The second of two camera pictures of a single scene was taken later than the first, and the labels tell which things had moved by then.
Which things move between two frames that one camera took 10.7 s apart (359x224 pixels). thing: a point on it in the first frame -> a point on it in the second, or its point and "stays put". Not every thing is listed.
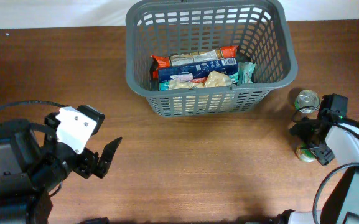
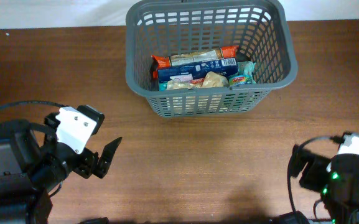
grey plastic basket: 260,28 stays put
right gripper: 324,155 -> 316,165
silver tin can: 307,101 -> 241,79
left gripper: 88,163 stays put
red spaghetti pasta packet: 224,52 stays put
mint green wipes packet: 246,70 stays put
